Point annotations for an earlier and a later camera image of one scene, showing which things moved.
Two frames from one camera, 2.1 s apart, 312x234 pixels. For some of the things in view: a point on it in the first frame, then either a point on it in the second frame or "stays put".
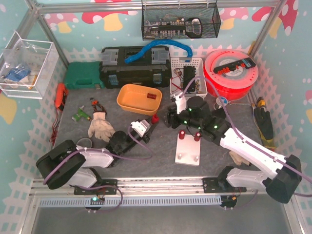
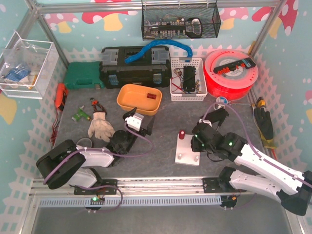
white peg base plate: (187, 150) stays put
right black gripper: (172, 118) -> (210, 119)
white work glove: (100, 127) stays put
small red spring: (151, 96) stays put
